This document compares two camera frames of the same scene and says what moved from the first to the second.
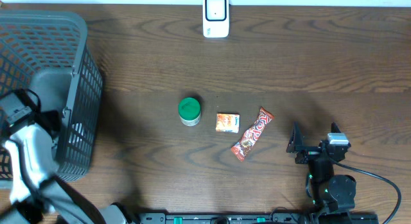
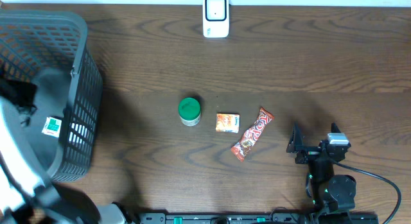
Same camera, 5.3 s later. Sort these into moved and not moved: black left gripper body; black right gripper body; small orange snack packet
Moved: black left gripper body
Not moved: black right gripper body; small orange snack packet
